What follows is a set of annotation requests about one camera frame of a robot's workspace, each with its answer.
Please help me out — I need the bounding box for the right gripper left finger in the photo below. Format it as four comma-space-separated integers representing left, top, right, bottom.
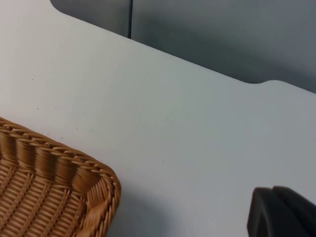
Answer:
247, 187, 294, 237

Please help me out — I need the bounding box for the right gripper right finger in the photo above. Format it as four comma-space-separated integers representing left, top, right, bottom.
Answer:
271, 185, 316, 237

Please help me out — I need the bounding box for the pale brown wicker basket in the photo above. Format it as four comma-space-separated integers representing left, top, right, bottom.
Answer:
0, 117, 122, 237

